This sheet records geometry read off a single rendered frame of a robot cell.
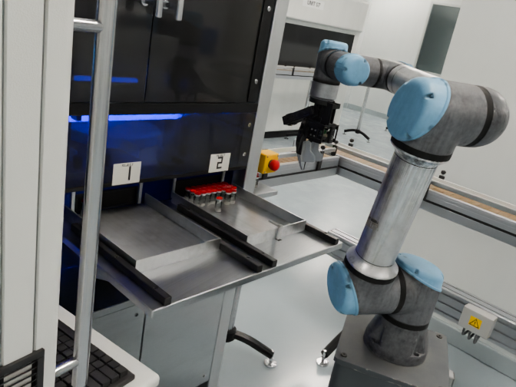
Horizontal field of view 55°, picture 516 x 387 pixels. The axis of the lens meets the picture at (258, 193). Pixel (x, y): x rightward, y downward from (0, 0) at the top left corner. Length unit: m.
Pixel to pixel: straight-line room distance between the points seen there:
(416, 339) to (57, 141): 0.91
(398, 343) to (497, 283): 1.65
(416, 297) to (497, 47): 1.77
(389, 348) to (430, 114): 0.57
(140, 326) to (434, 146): 1.11
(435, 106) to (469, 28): 1.89
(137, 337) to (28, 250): 1.08
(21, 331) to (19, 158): 0.24
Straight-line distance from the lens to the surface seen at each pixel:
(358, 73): 1.27
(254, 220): 1.56
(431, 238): 2.90
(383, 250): 1.06
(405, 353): 1.24
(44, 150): 0.63
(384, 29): 10.52
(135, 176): 1.41
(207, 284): 1.18
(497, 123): 1.00
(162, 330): 1.77
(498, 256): 2.79
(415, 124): 0.91
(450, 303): 2.28
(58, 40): 0.62
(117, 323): 1.63
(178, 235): 1.39
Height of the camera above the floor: 1.48
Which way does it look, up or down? 19 degrees down
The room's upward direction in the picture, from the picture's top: 11 degrees clockwise
